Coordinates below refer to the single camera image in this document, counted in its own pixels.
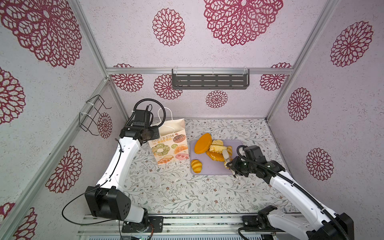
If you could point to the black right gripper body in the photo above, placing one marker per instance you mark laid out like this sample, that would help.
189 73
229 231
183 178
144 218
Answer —
242 167

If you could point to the orange oval bread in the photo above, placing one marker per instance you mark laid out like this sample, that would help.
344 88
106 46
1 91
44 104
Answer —
215 156

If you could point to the printed paper bread bag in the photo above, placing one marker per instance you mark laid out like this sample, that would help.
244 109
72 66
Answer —
172 144

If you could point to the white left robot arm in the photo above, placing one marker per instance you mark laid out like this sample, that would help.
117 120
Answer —
107 200

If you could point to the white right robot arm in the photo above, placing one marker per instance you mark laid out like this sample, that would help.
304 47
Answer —
317 222

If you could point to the striped yellow bread stick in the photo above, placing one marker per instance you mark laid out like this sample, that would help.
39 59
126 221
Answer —
230 150

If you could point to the pale long bread loaf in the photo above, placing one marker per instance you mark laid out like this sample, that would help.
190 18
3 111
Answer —
217 149

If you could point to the pale crusty bread roll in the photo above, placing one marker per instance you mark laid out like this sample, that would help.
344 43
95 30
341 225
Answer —
218 143

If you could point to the lavender plastic tray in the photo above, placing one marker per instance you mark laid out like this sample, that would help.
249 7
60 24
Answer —
211 167

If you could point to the small striped croissant bun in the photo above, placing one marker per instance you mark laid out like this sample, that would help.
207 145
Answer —
196 166

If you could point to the black wire wall rack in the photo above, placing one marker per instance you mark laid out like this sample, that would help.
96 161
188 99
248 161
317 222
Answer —
96 121

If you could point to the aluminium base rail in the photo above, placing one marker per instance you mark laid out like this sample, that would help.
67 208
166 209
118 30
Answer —
179 227

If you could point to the dark grey wall shelf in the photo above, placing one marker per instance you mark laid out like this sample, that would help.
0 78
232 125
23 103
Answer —
210 81

